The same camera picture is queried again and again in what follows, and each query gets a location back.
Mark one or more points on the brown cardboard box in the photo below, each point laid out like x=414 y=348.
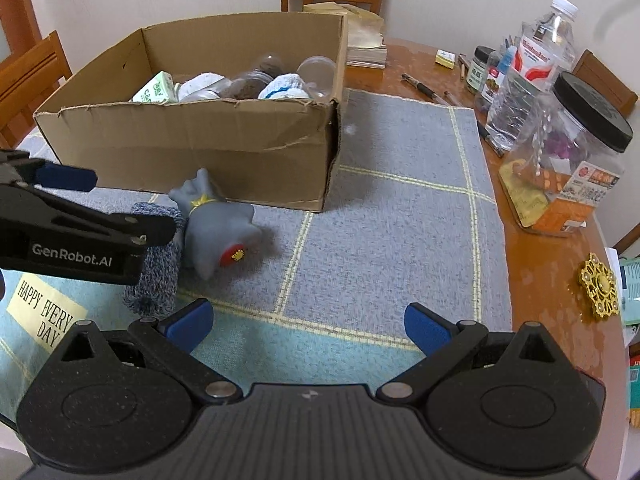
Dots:
x=190 y=155

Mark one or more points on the black pen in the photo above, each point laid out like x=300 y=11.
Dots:
x=425 y=89

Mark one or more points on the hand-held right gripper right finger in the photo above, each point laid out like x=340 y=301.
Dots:
x=425 y=327

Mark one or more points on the gold foil ornament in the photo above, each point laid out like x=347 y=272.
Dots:
x=597 y=285

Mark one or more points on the clear plastic jar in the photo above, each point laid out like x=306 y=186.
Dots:
x=317 y=72

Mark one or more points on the small yellow box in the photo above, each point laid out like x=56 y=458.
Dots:
x=445 y=59

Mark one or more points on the small bottle blue cap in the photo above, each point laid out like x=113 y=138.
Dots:
x=500 y=77

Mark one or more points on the blue grey knit sock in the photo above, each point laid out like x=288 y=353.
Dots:
x=157 y=270

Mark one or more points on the black marker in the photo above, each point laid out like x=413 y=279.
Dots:
x=490 y=140

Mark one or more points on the clear jar dark contents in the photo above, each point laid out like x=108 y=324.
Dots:
x=247 y=87

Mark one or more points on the yellow green tea box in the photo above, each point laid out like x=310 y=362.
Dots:
x=360 y=25

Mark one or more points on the grey toy shark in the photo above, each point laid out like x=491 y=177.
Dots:
x=215 y=225

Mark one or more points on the clear water bottle red label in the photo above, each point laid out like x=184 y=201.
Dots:
x=530 y=75

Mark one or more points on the small jar brown contents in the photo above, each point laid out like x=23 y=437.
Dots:
x=270 y=62

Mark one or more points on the small jar dark lid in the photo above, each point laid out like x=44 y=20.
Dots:
x=479 y=72

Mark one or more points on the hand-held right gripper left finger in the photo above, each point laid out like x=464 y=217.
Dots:
x=190 y=325

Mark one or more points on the green tissue packet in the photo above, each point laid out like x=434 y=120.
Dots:
x=156 y=89

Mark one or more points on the wooden door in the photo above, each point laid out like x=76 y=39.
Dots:
x=20 y=5

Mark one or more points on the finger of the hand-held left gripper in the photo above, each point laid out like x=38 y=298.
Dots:
x=65 y=176
x=125 y=227

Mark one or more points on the large clear jar black lid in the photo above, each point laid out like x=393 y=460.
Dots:
x=575 y=160

